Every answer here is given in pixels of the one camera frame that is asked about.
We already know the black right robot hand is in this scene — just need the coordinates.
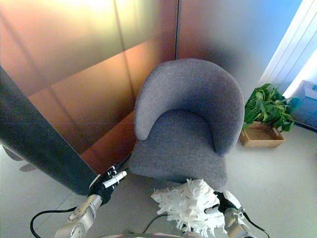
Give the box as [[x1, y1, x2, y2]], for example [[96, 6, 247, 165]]
[[205, 190, 241, 216]]

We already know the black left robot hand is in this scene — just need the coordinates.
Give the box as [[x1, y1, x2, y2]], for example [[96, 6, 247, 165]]
[[88, 166, 128, 206]]

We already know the white fringed pillow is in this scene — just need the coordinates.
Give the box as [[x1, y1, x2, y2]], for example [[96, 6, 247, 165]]
[[150, 178, 228, 237]]

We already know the wooden planter box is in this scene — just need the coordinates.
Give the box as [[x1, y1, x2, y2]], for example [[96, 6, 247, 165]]
[[239, 120, 285, 148]]

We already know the dark grey panel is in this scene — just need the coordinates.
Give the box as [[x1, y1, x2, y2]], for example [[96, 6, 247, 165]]
[[0, 64, 100, 196]]

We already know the grey fabric armchair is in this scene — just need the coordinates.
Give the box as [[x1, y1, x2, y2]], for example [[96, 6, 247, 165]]
[[128, 58, 245, 189]]

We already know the green leafy potted plant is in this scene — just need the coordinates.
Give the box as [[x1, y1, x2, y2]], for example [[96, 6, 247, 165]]
[[242, 83, 301, 133]]

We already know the white cardboard box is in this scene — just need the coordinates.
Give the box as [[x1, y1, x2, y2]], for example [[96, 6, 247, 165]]
[[296, 79, 317, 100]]

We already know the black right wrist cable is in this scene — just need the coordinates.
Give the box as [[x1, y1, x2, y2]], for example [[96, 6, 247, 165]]
[[244, 215, 269, 236]]

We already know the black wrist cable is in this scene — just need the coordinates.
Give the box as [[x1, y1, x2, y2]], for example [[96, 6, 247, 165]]
[[244, 215, 269, 236], [30, 210, 76, 238]]

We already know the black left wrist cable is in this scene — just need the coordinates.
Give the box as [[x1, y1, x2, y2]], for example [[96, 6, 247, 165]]
[[30, 210, 76, 238]]

